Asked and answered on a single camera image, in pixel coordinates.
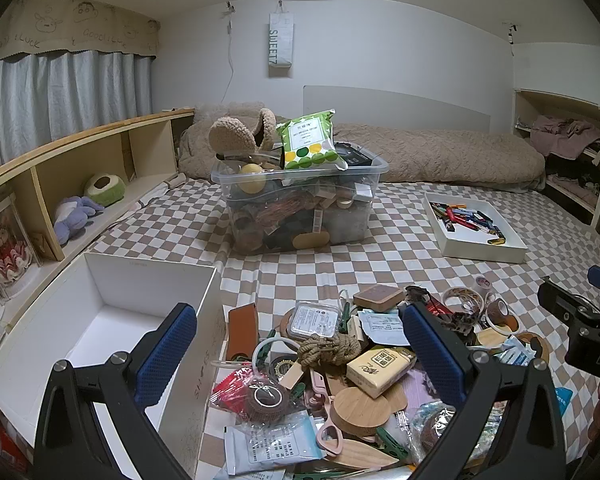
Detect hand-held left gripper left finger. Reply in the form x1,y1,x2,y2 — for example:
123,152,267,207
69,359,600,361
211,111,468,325
34,302,198,480

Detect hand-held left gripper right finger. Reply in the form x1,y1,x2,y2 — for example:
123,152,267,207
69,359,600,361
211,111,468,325
401,301,566,480

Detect white shoe box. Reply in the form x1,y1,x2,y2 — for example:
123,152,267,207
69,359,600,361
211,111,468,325
0,252,227,480

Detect round wooden lid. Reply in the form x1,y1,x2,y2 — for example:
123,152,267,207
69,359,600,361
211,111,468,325
329,384,409,437

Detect leopard hair claw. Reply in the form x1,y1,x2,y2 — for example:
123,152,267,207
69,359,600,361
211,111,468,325
404,285,477,347

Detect red foil packet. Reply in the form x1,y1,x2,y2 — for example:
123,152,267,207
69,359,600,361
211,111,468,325
420,292,454,319

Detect cream cardboard box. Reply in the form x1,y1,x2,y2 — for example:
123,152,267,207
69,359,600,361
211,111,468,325
345,345,417,399

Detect white printed paper packet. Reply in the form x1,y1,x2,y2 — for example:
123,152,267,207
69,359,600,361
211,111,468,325
357,309,407,347

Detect brown packing tape roll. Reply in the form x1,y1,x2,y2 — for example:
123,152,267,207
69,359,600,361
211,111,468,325
484,297,519,334

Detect oval wooden box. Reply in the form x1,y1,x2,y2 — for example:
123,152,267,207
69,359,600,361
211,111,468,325
474,329,512,349

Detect clear tape roll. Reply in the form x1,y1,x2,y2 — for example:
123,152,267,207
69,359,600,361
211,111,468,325
439,287,487,317

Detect bright blue packet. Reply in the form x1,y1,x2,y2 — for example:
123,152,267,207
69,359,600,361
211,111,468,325
551,386,574,419

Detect blue face mask packet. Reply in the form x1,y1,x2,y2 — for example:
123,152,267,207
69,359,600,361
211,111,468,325
496,337,537,367

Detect red snack packet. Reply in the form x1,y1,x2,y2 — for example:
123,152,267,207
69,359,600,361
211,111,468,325
212,364,262,413

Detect brown-topped wooden block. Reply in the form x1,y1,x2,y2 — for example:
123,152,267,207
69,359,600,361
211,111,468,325
352,284,406,312

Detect brown leather case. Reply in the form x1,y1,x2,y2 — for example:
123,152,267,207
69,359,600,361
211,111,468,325
228,304,259,359

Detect white shallow tray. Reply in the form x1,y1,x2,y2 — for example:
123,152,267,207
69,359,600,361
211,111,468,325
422,190,529,264

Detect green clothes peg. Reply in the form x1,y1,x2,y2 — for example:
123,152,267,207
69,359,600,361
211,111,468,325
374,425,412,462

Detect built-in wardrobe shelf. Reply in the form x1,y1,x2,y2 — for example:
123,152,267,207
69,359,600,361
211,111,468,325
511,62,600,237

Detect black round tin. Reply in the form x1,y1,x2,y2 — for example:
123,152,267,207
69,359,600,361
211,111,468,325
269,354,302,387

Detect leaf-shaped wooden dish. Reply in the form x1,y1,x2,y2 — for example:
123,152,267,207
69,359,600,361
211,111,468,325
324,437,400,472

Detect bagged hard drive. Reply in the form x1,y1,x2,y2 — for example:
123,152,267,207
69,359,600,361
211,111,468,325
285,301,344,342

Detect pile of colourful lighters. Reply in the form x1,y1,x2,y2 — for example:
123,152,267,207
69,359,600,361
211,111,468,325
428,201,507,246

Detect pink heart sunglasses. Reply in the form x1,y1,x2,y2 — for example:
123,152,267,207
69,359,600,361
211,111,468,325
304,380,372,457

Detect white printed sachet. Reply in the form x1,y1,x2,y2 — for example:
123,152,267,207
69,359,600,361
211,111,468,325
224,411,327,477

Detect pink clothes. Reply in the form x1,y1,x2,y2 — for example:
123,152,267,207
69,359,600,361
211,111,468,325
529,114,600,157

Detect purple plush toy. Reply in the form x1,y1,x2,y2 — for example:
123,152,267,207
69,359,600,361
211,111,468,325
53,195,105,247

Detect avocado plush toy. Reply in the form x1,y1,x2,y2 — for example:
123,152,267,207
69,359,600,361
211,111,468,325
83,172,127,207

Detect doll in clear case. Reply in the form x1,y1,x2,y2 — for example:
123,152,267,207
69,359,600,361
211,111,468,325
0,199,35,303

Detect beige fluffy blanket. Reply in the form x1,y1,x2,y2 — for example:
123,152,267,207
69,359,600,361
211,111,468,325
177,102,547,196

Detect clear plastic storage bin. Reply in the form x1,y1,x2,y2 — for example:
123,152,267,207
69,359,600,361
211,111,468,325
210,149,391,255

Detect yellow ball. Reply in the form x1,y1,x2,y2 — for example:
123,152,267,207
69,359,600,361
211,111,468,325
237,162,267,194

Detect wooden bedside shelf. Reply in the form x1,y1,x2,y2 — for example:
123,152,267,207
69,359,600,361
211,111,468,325
0,107,197,321

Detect black device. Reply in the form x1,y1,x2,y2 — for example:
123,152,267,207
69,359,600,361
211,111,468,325
337,142,377,167

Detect fuzzy brown slipper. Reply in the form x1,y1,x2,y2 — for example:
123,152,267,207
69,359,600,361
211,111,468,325
256,107,279,147
208,116,262,155

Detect green wet wipes pack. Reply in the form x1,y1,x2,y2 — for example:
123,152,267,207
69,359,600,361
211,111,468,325
274,109,349,172

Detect grey curtain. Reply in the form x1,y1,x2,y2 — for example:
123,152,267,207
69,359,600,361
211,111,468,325
0,52,157,177

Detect hanging white paper bag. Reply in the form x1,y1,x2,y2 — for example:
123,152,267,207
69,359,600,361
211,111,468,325
267,1,297,79

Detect beige printed valance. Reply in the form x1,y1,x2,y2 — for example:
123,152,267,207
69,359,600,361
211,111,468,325
0,0,161,70

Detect jute rope bundle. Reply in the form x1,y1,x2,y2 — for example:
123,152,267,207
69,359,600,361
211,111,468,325
297,335,365,369

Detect white plastic ring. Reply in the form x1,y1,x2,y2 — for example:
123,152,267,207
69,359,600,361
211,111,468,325
251,336,302,367

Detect wall hook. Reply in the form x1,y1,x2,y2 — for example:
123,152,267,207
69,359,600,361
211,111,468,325
502,20,520,57

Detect white hanging cable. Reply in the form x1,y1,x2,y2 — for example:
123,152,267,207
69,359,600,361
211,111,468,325
219,1,238,107

